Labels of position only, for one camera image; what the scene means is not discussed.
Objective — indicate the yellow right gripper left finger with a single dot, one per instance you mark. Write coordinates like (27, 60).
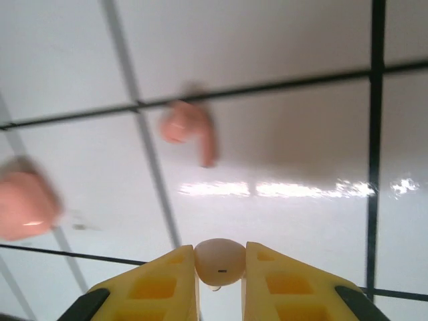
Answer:
(150, 294)

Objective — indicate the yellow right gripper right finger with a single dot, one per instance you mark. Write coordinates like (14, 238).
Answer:
(291, 294)

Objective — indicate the pink earbud charging case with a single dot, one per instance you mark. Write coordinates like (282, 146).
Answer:
(23, 204)

